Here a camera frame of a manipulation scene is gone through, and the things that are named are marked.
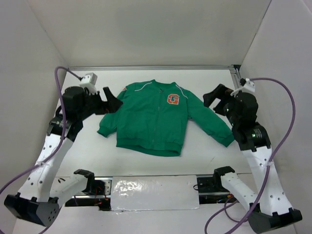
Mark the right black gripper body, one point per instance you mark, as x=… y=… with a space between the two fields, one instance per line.
x=232 y=116

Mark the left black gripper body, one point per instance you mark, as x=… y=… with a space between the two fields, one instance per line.
x=93 y=105

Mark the green jacket with white lining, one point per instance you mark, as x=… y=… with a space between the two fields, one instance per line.
x=155 y=123

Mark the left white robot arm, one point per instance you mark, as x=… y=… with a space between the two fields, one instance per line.
x=37 y=201

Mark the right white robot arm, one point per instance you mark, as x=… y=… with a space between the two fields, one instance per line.
x=269 y=208

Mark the white taped cover plate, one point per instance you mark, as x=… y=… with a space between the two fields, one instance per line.
x=154 y=193

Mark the aluminium frame rail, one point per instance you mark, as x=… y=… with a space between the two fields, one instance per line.
x=235 y=74

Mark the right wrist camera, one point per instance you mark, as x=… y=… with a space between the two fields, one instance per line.
x=246 y=85

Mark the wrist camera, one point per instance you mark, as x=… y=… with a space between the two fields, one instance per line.
x=246 y=85
x=89 y=82

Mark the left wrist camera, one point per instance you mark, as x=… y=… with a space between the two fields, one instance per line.
x=89 y=82

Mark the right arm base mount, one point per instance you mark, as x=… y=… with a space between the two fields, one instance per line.
x=209 y=192

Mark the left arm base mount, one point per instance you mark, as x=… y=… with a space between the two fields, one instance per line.
x=99 y=195

